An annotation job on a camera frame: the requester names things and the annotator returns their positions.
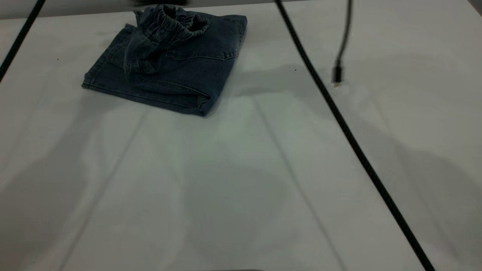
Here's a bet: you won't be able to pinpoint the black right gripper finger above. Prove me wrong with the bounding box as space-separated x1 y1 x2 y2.
130 0 189 6

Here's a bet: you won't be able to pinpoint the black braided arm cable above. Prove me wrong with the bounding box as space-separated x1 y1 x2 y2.
274 0 436 271
0 0 46 82

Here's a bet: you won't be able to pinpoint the blue faded denim pants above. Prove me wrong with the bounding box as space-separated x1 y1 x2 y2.
82 4 248 117

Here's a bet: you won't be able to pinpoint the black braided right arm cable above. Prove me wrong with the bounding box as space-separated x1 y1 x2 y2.
274 0 436 271

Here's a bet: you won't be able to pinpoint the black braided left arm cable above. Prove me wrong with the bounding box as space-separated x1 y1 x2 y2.
0 0 46 82

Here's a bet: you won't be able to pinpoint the thin dark camera cable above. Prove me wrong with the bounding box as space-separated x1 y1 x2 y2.
331 0 353 84

